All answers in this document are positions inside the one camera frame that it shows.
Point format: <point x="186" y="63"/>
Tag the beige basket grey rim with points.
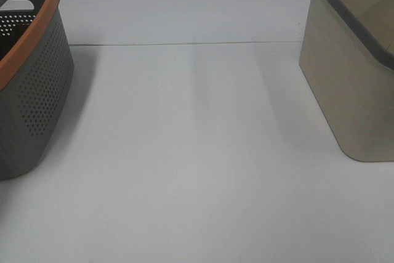
<point x="347" y="60"/>

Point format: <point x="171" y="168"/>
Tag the grey perforated basket orange rim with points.
<point x="36" y="72"/>

